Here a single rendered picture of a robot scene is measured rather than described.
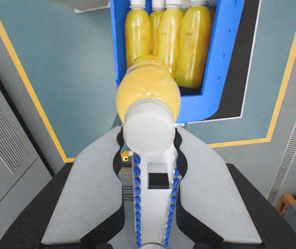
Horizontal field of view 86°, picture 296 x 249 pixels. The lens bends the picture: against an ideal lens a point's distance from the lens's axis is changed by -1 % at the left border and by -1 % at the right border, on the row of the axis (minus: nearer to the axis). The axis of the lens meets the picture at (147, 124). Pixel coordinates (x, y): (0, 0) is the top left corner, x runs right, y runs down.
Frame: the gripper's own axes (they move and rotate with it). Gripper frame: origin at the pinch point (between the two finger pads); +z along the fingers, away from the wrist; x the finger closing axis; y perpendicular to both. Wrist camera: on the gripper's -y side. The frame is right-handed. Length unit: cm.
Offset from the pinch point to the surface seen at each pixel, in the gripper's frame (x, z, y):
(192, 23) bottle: 9.5, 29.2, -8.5
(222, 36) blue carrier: 13.3, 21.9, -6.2
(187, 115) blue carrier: 8.6, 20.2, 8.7
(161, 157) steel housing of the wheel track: 8, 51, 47
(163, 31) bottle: 3.9, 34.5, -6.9
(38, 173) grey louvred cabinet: -123, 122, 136
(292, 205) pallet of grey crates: 210, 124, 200
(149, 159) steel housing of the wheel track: 2, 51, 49
